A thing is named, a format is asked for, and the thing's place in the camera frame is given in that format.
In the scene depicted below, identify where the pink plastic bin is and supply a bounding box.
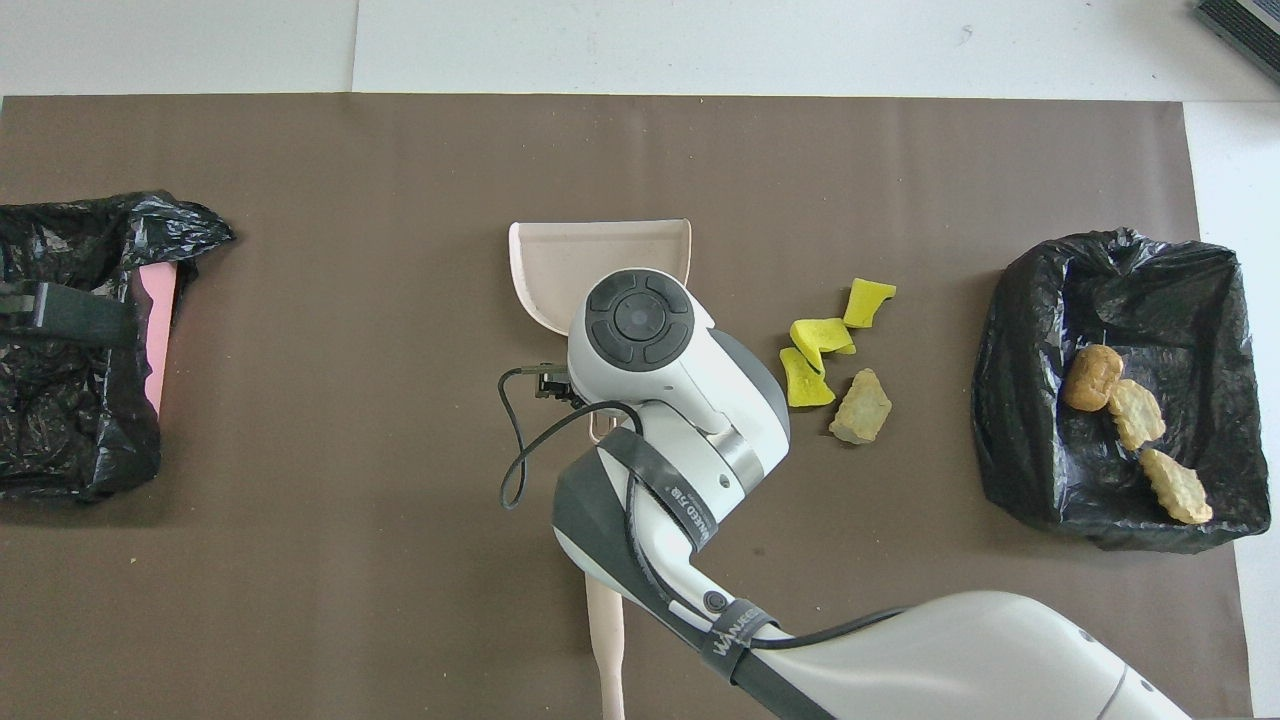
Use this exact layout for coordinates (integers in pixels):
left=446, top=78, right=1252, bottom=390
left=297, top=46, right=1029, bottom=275
left=132, top=261, right=180, bottom=417

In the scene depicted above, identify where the black bag pink bin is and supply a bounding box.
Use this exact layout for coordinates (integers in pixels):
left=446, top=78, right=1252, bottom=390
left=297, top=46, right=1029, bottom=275
left=0, top=189, right=237, bottom=504

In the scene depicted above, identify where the brown bread roll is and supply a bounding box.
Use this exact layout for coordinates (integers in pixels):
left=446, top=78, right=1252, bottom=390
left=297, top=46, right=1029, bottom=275
left=1061, top=343, right=1126, bottom=414

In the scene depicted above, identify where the black bag lined bin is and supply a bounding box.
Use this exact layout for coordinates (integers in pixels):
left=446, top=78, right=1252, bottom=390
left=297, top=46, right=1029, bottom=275
left=971, top=227, right=1274, bottom=555

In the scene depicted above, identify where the tan sponge chunk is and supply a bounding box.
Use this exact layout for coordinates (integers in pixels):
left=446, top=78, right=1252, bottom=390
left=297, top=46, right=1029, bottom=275
left=827, top=367, right=894, bottom=447

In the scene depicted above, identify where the beige plastic dustpan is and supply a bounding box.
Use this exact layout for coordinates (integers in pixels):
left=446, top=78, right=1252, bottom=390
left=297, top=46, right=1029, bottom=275
left=507, top=218, right=694, bottom=443

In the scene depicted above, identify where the striped croissant piece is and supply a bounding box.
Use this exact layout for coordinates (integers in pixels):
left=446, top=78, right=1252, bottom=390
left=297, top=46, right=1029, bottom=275
left=1105, top=377, right=1168, bottom=452
left=1137, top=446, right=1215, bottom=526

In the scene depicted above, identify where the brown paper table mat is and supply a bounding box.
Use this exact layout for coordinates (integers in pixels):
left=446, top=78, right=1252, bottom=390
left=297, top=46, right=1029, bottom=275
left=0, top=93, right=1257, bottom=720

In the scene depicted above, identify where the dark ribbed panel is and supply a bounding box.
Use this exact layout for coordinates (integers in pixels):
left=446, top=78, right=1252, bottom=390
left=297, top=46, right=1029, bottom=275
left=1194, top=0, right=1280, bottom=87

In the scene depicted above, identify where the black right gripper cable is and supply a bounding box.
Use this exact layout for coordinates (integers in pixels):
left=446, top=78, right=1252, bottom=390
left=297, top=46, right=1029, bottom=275
left=497, top=364, right=906, bottom=651

